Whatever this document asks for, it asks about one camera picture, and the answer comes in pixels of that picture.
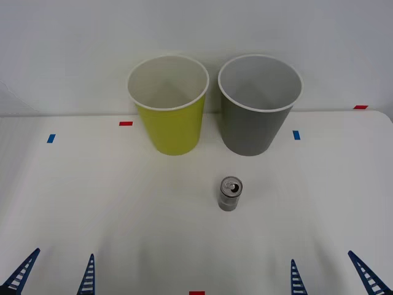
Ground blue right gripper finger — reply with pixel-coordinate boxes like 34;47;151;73
290;259;309;295
347;250;393;295

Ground black drink can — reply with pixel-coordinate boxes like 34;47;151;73
218;175;244;212

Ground yellow-green plastic waste bin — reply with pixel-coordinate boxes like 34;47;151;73
126;54;211;156

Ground grey plastic waste bin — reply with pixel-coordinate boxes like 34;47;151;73
217;53;305;157

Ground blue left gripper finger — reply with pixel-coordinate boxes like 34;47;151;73
0;247;41;295
76;253;96;295

